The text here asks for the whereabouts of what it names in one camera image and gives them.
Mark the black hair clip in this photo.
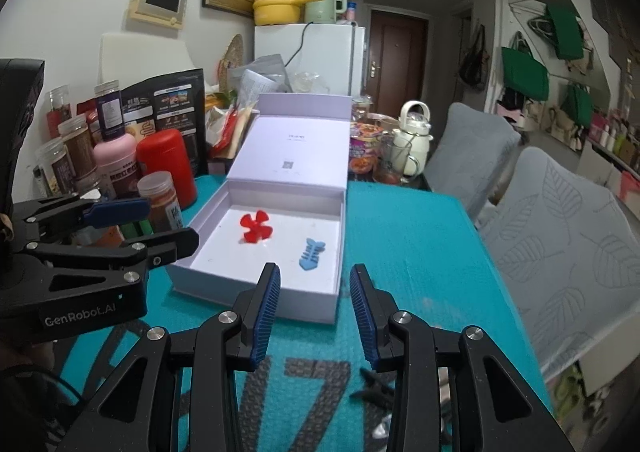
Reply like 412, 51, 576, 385
350, 367, 396, 405

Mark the white lidded gift box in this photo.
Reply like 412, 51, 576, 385
165, 93, 353, 325

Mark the black power cable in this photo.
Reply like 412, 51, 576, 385
285, 22, 316, 68

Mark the brown spice jar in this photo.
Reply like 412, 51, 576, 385
57, 114, 98, 180

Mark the dark hanging bag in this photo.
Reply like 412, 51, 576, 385
459, 24, 488, 92

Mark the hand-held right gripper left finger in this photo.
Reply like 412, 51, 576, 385
52, 262, 282, 452

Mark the clear jar with dark label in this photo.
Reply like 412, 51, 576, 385
34, 137, 76, 198

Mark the red flower toy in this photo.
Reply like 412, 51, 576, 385
238, 210, 275, 244

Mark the red canister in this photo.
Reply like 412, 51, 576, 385
136, 128, 198, 211

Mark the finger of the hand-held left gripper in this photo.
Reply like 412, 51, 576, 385
12, 196, 151, 243
25, 227, 199, 279

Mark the blue fishbone toy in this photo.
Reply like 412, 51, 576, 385
298, 237, 326, 273

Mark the red snack packet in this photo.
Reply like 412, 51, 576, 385
210, 104, 251, 158

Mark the white fridge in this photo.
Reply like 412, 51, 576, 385
253, 23, 367, 98

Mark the yellow pot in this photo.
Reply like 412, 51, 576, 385
252, 0, 323, 26

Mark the dark blue bottle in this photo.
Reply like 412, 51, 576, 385
94, 80, 126, 143

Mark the brown door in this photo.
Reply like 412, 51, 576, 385
369, 7, 430, 114

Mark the green tote bag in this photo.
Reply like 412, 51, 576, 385
501, 46, 551, 103
560, 82, 593, 128
545, 0, 586, 60

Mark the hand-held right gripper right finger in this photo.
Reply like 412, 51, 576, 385
349, 263, 576, 452

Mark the glass mug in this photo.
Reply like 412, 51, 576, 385
372, 134, 418, 185

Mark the pink bottle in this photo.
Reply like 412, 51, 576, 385
93, 138, 141, 200

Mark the black printed pouch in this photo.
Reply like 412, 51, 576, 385
121, 68, 210, 178

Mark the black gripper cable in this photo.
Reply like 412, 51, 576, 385
0, 362, 86, 405

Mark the grey leaf print chair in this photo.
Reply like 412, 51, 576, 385
477, 147, 640, 378

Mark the white kettle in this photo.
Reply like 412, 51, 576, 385
392, 100, 433, 178

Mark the clear jar with red contents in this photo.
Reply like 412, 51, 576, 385
46, 85, 73, 138

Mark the grey plastic bag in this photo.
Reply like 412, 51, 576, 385
239, 54, 293, 93

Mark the instant noodle cup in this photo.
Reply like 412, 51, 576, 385
348, 119, 386, 175

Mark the woven straw mat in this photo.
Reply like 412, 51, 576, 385
220, 33, 246, 83

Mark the teal tablecloth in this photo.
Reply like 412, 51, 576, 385
50, 174, 556, 452

